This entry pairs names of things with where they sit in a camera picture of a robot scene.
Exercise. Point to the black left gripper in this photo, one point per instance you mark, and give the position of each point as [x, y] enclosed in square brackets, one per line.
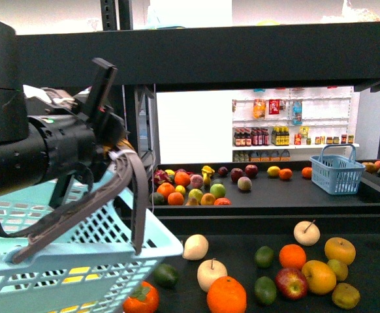
[110, 134]

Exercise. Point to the grey basket handle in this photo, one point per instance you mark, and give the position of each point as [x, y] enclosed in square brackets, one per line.
[129, 170]

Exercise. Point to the teal plastic shopping basket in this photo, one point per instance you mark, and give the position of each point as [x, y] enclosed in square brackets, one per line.
[102, 242]

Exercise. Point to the yellow lemon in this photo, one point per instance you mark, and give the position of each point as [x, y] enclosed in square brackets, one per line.
[78, 291]

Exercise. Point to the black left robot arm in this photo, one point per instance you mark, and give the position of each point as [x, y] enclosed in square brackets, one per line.
[41, 141]

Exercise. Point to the black metal shelf unit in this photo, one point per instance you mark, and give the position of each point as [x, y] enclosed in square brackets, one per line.
[222, 58]

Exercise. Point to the blue basket on far shelf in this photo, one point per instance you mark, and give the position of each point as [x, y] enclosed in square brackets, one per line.
[337, 175]

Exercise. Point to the pale pear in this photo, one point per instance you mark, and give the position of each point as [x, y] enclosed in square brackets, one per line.
[195, 247]

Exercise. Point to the dark green lime front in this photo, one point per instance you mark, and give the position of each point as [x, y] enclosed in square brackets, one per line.
[166, 276]

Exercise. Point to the persimmon with green leaf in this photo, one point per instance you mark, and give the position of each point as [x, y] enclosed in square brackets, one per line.
[144, 299]

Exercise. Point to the pale apple front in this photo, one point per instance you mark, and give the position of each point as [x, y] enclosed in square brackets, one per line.
[208, 272]

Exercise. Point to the green lime upper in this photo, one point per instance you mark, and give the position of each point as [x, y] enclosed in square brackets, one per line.
[264, 257]

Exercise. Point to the large orange near basket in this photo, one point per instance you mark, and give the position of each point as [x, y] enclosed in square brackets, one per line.
[226, 294]

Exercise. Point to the orange fruit middle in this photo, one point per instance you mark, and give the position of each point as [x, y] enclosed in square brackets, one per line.
[292, 256]

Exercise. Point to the pale white apple with stem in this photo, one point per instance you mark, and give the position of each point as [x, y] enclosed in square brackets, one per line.
[306, 233]

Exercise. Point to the green lime lower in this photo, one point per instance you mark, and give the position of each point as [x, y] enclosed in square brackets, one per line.
[265, 291]

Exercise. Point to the red apple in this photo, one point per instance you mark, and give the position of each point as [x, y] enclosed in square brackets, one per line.
[291, 283]

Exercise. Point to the yellow-orange apple right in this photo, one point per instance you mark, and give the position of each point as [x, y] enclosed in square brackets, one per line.
[337, 248]

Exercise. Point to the yellow-orange apple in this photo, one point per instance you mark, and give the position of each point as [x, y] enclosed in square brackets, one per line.
[320, 277]
[337, 248]

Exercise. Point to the yellow-orange apple centre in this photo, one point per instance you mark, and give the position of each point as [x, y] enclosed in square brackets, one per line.
[320, 277]

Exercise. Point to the small yellow-green fruit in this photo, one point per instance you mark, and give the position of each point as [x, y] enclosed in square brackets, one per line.
[339, 268]

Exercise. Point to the brownish yellow fruit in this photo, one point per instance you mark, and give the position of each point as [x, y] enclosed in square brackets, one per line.
[345, 296]

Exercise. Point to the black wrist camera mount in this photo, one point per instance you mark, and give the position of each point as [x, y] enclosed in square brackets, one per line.
[94, 106]

